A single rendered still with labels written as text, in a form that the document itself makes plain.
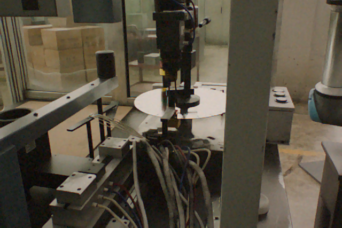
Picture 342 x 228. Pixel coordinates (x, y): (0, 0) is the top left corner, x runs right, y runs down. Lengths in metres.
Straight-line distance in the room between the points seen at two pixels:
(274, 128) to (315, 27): 3.01
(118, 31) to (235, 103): 1.26
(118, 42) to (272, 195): 1.00
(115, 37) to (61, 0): 0.64
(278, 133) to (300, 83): 3.03
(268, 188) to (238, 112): 0.66
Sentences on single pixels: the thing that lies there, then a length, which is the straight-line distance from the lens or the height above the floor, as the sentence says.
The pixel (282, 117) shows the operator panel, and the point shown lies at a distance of 1.17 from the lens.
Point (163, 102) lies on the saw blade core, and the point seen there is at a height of 0.95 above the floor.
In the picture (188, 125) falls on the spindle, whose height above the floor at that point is 0.87.
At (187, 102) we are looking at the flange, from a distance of 0.95.
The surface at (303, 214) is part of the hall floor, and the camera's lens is 2.14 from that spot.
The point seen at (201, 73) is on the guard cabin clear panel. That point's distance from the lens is 1.44.
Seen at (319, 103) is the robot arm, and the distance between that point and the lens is 1.11.
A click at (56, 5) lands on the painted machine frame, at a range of 0.90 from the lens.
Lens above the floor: 1.27
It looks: 18 degrees down
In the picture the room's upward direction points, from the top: 1 degrees counter-clockwise
